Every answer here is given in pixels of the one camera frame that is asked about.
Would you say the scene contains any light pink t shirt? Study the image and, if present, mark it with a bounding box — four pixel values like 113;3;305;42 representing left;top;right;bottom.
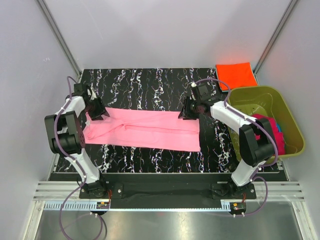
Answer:
83;107;201;152

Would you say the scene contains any blue t shirt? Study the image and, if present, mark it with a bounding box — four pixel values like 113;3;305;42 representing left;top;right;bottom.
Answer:
275;123;282;133

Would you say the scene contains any folded orange t shirt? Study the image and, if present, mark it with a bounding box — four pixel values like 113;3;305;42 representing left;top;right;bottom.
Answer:
215;62;258;90

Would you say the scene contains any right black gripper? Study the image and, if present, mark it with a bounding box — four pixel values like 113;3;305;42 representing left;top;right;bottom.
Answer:
177;96;201;121

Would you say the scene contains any olive green plastic bin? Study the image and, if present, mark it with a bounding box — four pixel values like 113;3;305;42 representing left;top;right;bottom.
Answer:
227;86;305;159

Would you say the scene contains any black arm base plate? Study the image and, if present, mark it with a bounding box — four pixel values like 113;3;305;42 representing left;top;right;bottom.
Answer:
79;172;256;210

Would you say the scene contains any black marbled table mat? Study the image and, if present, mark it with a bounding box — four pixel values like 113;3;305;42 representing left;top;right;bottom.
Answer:
80;68;238;173

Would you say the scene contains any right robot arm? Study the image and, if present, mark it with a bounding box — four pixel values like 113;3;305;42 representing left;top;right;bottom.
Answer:
178;82;278;199

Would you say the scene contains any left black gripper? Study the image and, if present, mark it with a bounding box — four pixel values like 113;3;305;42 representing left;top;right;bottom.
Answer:
83;96;109;121

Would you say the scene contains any aluminium frame rail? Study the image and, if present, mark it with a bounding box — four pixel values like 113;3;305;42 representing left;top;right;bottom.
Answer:
33;181;305;202

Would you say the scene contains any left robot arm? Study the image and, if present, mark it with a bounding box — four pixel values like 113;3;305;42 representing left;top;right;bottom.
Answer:
44;83;110;198

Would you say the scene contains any magenta t shirt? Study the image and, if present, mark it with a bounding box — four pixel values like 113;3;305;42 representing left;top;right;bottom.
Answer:
252;113;286;156

